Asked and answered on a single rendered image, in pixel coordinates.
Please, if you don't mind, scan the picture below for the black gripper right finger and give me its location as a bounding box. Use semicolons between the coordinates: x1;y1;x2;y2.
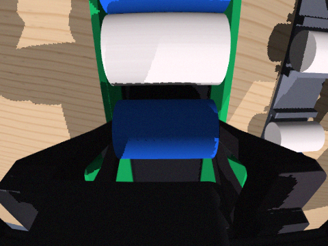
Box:
212;120;327;238

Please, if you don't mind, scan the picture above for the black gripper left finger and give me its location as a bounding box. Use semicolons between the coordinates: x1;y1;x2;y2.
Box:
6;120;120;182

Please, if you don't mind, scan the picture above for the white cylinder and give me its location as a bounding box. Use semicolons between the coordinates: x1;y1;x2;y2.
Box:
264;121;325;152
100;12;231;86
289;30;328;73

